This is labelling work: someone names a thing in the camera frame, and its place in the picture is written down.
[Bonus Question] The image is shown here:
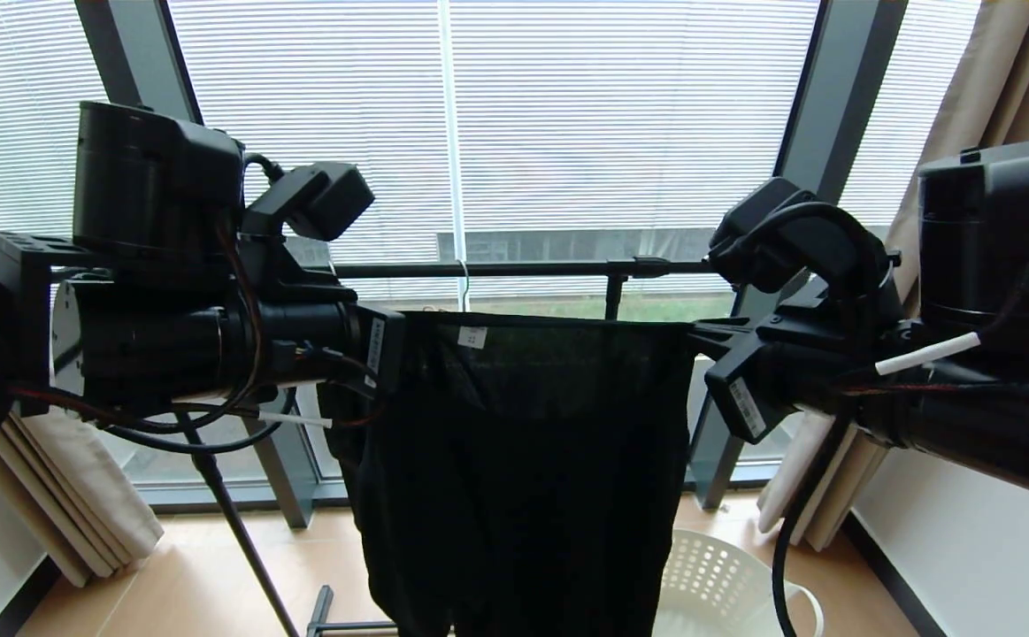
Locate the black garment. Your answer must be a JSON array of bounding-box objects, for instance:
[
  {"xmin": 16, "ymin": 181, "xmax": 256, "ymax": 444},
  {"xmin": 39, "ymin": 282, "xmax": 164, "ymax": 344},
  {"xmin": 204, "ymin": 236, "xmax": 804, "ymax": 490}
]
[
  {"xmin": 364, "ymin": 310, "xmax": 701, "ymax": 637},
  {"xmin": 317, "ymin": 380, "xmax": 373, "ymax": 532}
]

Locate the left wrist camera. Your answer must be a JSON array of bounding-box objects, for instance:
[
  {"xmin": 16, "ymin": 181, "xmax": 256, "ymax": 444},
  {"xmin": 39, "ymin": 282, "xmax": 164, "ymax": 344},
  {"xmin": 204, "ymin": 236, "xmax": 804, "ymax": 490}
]
[{"xmin": 242, "ymin": 152, "xmax": 376, "ymax": 244}]

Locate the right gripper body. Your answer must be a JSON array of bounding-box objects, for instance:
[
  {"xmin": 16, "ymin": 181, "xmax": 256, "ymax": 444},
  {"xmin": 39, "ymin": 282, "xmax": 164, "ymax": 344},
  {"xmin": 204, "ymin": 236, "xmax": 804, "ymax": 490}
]
[{"xmin": 704, "ymin": 330, "xmax": 888, "ymax": 444}]

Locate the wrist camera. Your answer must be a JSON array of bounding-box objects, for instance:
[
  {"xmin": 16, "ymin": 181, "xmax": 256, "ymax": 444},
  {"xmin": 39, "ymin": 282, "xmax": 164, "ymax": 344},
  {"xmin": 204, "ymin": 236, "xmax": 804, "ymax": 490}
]
[
  {"xmin": 242, "ymin": 152, "xmax": 376, "ymax": 244},
  {"xmin": 707, "ymin": 177, "xmax": 900, "ymax": 306}
]

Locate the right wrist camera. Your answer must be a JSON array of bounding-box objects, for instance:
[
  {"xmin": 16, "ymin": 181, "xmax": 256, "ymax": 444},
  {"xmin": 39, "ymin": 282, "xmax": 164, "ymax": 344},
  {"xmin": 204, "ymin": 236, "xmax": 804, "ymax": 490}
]
[{"xmin": 707, "ymin": 177, "xmax": 900, "ymax": 306}]

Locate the white laundry basket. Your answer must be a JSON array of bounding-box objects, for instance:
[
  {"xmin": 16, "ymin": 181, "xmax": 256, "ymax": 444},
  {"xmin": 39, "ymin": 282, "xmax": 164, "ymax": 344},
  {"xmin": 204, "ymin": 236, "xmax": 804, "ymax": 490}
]
[{"xmin": 656, "ymin": 529, "xmax": 825, "ymax": 637}]

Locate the black clothes rack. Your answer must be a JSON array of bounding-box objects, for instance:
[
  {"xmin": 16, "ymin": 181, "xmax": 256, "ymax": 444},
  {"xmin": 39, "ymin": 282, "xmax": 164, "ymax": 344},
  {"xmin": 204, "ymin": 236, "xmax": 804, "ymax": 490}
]
[{"xmin": 0, "ymin": 257, "xmax": 720, "ymax": 637}]

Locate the beige curtain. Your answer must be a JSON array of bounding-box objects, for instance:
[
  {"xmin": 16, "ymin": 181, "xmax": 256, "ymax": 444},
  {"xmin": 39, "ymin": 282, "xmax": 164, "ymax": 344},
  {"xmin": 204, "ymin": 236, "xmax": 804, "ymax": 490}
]
[
  {"xmin": 0, "ymin": 203, "xmax": 165, "ymax": 589},
  {"xmin": 757, "ymin": 0, "xmax": 1029, "ymax": 554}
]

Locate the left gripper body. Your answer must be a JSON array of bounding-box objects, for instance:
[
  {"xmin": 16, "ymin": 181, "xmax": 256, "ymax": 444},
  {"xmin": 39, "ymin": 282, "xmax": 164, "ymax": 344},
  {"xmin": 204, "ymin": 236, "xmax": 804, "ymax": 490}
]
[{"xmin": 260, "ymin": 301, "xmax": 406, "ymax": 400}]

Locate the pink clothes hanger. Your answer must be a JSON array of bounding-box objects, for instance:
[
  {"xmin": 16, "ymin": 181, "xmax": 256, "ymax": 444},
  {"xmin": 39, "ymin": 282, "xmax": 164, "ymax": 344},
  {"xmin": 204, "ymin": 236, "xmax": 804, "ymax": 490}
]
[{"xmin": 424, "ymin": 259, "xmax": 472, "ymax": 315}]

